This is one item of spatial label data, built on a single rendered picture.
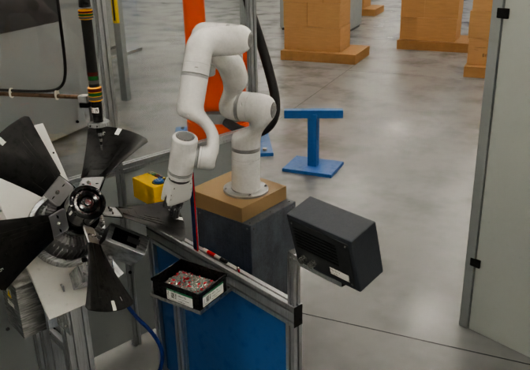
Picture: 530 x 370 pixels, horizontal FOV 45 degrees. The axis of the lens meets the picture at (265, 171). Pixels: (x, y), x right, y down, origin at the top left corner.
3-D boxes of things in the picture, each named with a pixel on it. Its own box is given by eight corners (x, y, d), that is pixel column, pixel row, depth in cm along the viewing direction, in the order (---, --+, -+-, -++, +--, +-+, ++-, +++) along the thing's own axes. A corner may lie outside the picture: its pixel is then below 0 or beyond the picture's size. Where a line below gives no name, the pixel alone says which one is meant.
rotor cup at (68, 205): (91, 241, 216) (102, 229, 206) (49, 226, 211) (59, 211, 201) (104, 204, 224) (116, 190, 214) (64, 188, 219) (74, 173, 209)
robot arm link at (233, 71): (255, 128, 260) (219, 124, 265) (265, 106, 265) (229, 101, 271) (224, 41, 219) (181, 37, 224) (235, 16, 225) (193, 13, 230)
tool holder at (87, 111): (77, 127, 208) (74, 98, 204) (88, 121, 214) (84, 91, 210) (103, 128, 206) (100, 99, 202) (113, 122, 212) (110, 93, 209)
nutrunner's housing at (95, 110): (91, 133, 209) (73, -14, 193) (96, 130, 213) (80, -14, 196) (102, 134, 208) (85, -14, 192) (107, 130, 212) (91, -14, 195)
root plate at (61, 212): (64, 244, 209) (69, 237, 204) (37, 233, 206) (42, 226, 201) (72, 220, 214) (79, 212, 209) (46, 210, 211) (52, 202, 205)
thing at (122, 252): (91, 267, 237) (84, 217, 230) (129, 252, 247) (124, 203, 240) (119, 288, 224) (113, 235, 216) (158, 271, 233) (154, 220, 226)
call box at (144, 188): (134, 199, 272) (132, 177, 269) (154, 193, 279) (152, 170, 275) (154, 211, 261) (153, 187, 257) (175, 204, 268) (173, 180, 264)
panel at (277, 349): (167, 368, 302) (155, 241, 278) (168, 367, 302) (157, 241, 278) (290, 469, 245) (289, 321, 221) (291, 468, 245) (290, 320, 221)
